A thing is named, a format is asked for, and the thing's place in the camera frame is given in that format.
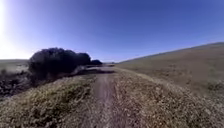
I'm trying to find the large dark bush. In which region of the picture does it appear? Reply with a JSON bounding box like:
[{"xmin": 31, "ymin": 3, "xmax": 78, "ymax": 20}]
[{"xmin": 27, "ymin": 47, "xmax": 104, "ymax": 80}]

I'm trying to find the narrow dirt path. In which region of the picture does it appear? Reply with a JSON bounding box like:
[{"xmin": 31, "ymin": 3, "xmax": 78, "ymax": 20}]
[{"xmin": 71, "ymin": 66, "xmax": 134, "ymax": 128}]

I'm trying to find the dry grass slope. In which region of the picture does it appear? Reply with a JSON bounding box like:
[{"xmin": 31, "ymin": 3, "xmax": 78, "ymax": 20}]
[{"xmin": 111, "ymin": 41, "xmax": 224, "ymax": 128}]

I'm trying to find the dry grass verge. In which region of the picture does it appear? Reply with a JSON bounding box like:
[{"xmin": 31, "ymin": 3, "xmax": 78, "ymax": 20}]
[{"xmin": 0, "ymin": 73, "xmax": 99, "ymax": 128}]

